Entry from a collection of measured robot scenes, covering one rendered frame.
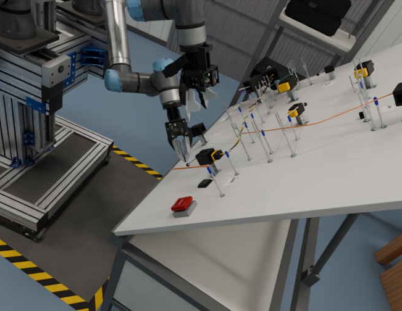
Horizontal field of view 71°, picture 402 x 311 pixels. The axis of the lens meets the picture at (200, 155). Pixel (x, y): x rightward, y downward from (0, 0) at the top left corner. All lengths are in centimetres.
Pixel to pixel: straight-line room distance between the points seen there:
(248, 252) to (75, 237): 117
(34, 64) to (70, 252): 113
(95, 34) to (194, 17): 101
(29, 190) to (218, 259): 125
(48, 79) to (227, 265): 99
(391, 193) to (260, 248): 75
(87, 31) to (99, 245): 126
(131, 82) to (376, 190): 80
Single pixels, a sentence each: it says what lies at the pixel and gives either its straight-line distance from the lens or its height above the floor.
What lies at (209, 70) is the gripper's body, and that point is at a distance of 78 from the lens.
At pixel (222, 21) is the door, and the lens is 442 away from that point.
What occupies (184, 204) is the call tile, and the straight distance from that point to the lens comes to 80.
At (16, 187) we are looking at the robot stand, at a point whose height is 21.
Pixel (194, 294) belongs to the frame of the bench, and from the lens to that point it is 105.
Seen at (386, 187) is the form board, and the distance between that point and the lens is 64.
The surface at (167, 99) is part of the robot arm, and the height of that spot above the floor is 123.
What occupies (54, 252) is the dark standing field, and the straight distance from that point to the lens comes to 196.
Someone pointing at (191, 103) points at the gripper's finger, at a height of 133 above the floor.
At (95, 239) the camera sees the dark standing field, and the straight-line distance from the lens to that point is 200.
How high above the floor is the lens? 173
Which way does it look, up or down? 38 degrees down
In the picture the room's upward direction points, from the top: 25 degrees clockwise
